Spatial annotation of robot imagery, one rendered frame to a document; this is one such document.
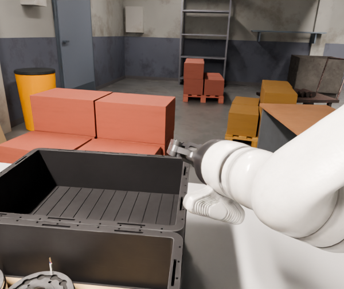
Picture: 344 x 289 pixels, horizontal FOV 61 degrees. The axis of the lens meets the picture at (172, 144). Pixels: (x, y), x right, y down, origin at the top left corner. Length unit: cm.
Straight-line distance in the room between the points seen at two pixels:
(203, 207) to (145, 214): 31
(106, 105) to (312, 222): 209
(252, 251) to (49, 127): 206
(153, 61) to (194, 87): 281
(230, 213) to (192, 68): 522
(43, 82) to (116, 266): 353
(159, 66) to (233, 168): 791
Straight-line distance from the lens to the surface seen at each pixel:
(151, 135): 221
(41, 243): 53
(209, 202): 41
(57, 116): 251
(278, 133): 290
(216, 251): 81
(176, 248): 45
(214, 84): 565
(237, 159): 34
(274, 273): 79
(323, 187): 23
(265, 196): 25
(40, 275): 54
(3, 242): 57
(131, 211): 70
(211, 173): 38
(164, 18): 817
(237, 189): 33
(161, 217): 68
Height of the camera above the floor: 122
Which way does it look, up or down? 21 degrees down
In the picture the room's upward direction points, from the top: 2 degrees clockwise
